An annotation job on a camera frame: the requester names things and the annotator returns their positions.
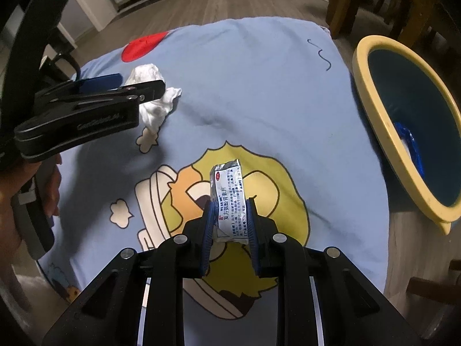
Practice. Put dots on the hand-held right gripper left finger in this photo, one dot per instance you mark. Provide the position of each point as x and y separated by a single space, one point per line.
207 238

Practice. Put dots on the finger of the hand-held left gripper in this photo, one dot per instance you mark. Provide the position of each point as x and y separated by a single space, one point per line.
90 122
101 82

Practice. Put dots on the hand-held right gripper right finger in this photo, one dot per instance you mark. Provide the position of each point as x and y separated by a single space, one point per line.
252 238

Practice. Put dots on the silver medicine sachet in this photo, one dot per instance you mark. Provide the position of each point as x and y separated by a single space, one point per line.
230 202

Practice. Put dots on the white tissue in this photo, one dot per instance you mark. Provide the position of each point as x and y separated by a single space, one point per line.
158 111

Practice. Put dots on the blue white wet wipes pack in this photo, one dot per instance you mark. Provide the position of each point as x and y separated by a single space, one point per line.
408 140

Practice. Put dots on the yellow rimmed waste bin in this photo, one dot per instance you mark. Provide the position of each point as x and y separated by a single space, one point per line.
396 79

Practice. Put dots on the person's left hand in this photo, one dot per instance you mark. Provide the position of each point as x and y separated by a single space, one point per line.
54 187

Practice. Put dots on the cartoon printed blue blanket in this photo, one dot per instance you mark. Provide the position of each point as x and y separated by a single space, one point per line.
252 97

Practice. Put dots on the wooden dining chair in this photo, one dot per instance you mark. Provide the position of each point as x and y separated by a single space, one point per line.
342 7

